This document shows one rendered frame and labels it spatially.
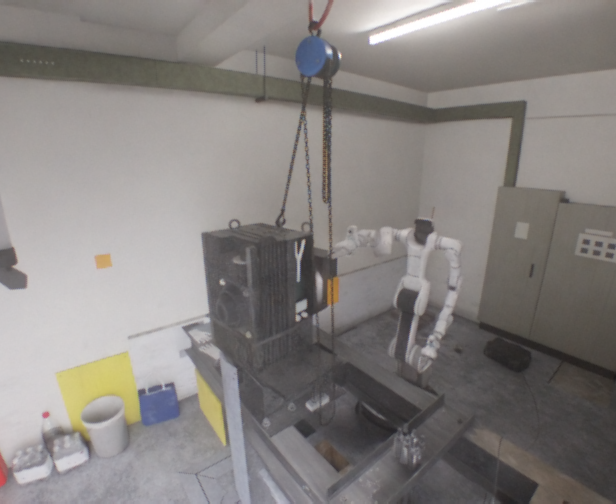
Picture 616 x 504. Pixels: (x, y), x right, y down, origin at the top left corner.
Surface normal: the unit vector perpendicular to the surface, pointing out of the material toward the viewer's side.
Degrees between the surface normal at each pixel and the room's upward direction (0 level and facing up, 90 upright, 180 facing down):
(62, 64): 90
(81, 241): 90
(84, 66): 90
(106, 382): 87
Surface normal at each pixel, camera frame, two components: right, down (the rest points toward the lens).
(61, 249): 0.62, 0.22
